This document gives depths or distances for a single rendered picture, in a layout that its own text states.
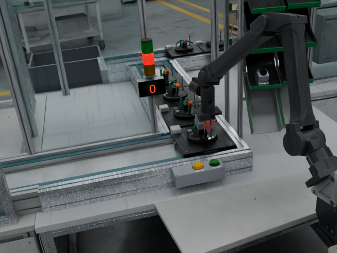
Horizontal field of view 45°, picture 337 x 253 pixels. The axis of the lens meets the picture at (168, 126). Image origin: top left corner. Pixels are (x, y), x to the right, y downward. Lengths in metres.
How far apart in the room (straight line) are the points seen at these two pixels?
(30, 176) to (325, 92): 1.75
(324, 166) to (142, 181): 0.76
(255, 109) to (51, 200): 0.95
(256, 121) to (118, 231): 1.41
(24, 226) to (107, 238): 1.22
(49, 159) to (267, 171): 0.96
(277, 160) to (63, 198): 0.94
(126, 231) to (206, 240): 1.44
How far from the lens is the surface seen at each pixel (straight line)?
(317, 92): 2.62
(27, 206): 1.72
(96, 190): 1.67
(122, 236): 2.82
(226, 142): 1.79
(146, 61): 1.75
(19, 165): 1.92
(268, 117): 1.86
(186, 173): 1.62
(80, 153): 1.88
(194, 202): 1.63
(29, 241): 1.73
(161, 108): 2.10
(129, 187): 1.68
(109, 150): 1.88
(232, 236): 1.49
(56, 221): 1.66
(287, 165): 1.86
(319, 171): 1.22
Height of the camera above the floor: 1.87
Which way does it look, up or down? 27 degrees down
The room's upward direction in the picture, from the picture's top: 5 degrees counter-clockwise
